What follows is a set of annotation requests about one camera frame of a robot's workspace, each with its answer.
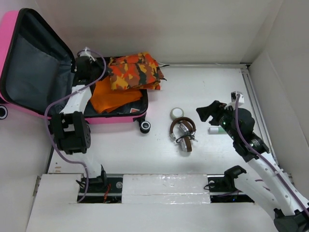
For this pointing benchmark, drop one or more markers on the green white tube bottle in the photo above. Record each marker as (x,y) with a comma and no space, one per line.
(216,130)

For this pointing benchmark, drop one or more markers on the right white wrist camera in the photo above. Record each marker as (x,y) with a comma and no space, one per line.
(237,98)

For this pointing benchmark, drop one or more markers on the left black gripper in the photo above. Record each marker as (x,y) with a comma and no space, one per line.
(97,64)

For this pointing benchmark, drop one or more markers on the pink hard-shell suitcase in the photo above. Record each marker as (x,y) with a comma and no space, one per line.
(37,69)

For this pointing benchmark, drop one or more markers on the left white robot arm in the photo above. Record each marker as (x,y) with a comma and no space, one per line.
(69,127)

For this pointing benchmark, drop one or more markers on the brown headphones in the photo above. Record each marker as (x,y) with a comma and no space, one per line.
(188,130)

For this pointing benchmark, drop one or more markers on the orange camouflage cloth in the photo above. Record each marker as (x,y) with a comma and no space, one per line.
(137,71)

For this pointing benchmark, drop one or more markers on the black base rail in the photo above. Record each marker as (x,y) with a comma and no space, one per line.
(158,189)

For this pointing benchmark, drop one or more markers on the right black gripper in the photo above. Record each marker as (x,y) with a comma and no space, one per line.
(213,109)

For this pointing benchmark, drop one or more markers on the aluminium frame rail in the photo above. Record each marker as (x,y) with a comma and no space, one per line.
(256,110)

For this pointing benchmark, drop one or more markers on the round white-green jar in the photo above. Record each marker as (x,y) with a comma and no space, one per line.
(176,113)

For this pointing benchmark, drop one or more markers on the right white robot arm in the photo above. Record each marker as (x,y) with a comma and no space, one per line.
(286,206)

